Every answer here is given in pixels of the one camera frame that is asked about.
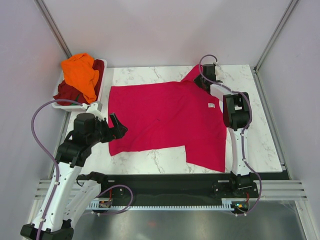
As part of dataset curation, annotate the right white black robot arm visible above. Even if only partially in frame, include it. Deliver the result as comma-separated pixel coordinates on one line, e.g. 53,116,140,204
194,63,255,198

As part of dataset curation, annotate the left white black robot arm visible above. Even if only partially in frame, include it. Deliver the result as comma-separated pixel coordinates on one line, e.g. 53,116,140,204
20,112,128,240

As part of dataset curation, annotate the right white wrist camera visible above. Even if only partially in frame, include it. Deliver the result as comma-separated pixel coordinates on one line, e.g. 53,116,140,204
213,61,225,80

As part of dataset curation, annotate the right aluminium frame post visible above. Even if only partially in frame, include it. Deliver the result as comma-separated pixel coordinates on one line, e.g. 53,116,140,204
253,0,300,74

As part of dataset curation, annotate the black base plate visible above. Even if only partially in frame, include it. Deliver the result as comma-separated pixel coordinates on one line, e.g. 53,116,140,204
80,172,260,207

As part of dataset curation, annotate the aluminium frame post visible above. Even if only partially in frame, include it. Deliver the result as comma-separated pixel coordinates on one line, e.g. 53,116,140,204
253,0,300,74
34,0,72,58

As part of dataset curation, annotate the pink red t shirt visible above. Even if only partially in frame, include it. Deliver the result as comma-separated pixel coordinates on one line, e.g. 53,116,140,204
108,66,227,172

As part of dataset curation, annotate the white slotted cable duct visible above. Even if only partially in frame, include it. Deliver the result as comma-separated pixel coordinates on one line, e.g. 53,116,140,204
86,199,235,211

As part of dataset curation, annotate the left aluminium frame post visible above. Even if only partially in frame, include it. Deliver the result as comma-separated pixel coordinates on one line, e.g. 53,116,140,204
34,0,72,58

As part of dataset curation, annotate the white plastic bin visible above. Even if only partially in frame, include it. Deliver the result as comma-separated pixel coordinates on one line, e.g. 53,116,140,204
51,58,108,112

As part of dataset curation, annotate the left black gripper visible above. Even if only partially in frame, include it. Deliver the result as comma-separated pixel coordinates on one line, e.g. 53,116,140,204
87,112,127,146

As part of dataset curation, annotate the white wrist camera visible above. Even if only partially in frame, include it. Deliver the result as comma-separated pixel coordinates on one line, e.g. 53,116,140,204
213,61,225,80
85,101,103,119

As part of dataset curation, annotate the orange t shirt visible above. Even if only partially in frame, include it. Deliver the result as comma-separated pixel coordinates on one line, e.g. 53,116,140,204
60,53,100,104

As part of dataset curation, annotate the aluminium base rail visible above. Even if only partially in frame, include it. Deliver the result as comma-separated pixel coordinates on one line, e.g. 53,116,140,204
34,178,309,201

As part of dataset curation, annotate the dark red t shirt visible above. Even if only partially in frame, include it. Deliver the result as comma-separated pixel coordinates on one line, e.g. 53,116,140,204
53,59,107,104

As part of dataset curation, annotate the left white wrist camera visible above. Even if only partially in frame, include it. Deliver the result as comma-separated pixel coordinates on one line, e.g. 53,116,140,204
85,101,103,119

